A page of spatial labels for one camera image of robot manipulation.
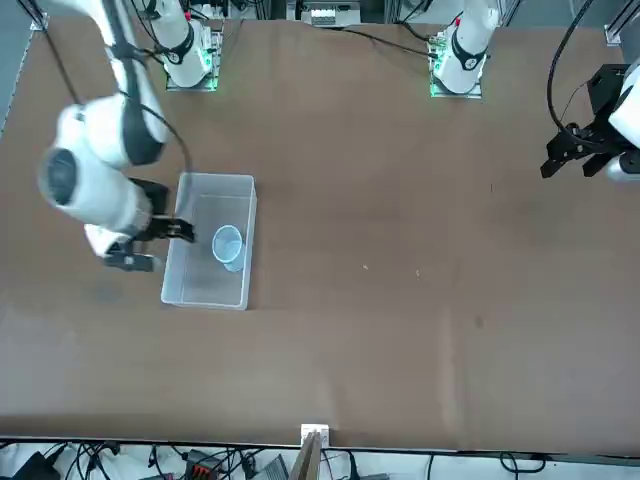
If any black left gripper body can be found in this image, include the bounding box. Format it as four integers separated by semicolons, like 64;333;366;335
586;63;632;157

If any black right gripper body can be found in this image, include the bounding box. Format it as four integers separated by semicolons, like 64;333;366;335
124;177;170;251

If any blue pencil holder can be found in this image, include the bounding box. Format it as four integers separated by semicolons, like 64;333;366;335
211;224;248;274

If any black power adapter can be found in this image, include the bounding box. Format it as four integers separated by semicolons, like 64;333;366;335
9;451;60;480

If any black base cable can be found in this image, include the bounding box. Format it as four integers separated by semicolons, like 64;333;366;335
337;25;434;57

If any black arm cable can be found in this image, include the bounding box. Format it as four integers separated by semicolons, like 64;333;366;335
102;0;195;176

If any clear plastic box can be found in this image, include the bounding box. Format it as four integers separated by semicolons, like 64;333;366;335
159;172;259;312

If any red and black power strip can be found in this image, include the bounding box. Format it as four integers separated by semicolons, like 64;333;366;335
180;448;227;480

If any aluminium frame post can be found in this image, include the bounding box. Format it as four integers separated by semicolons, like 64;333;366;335
299;423;332;480

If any aluminium corner bracket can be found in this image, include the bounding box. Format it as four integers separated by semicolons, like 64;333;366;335
603;0;640;47

